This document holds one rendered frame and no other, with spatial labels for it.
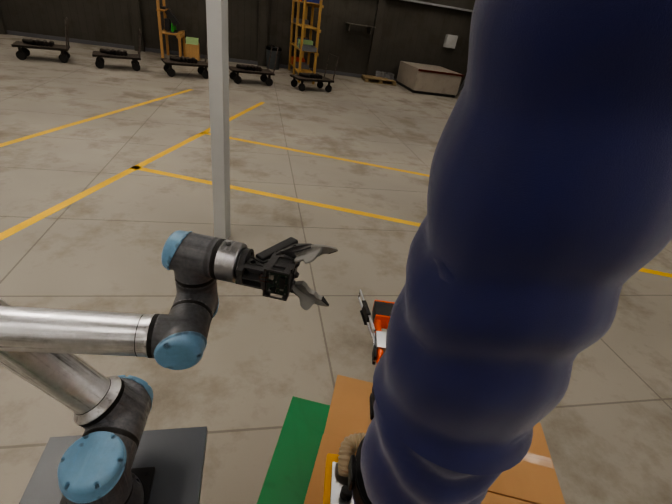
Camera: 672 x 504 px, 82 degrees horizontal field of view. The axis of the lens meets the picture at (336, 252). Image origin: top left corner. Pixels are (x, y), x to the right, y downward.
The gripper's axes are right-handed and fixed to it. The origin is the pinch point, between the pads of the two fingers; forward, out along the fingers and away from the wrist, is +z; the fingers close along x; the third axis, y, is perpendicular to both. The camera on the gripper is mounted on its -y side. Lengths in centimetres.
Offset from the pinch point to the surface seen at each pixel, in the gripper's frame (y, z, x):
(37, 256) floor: -164, -262, -158
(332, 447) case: -1, 8, -63
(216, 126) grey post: -245, -138, -46
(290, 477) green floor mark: -39, -9, -158
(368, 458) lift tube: 31.0, 12.8, -12.4
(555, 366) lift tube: 36.2, 27.8, 20.1
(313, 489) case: 12, 5, -63
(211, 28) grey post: -244, -140, 26
